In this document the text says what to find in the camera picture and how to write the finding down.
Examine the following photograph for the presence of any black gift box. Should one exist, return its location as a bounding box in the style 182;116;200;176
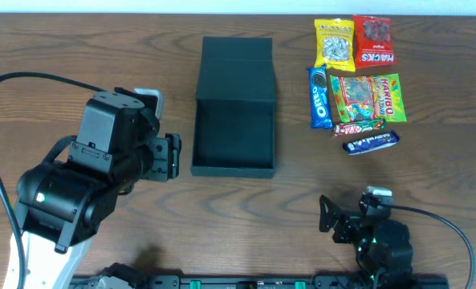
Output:
191;36;276;178

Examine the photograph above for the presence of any red KitKat chocolate bar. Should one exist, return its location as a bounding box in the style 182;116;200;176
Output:
333;119;385;137

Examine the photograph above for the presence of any blue Oreo cookie pack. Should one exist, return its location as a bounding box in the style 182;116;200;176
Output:
307;64;334;129

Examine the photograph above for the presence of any green Haribo gummy bag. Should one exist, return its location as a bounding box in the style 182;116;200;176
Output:
330;74;407;123

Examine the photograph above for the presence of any yellow seeds snack bag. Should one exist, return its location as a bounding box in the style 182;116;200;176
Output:
314;18;356;72

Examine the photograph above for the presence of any red Hacks candy bag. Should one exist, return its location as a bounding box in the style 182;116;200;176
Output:
353;15;397;68

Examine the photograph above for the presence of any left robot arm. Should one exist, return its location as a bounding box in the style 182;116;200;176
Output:
3;88;181;288

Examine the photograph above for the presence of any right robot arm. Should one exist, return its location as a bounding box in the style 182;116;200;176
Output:
319;189;413;288

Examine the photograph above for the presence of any blue Dairy Milk chocolate bar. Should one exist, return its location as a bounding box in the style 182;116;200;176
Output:
342;131;400;156

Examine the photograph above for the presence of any right black cable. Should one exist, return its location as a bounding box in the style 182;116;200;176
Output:
377;202;476;289

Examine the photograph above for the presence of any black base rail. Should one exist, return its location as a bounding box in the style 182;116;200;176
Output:
68;263;450;289

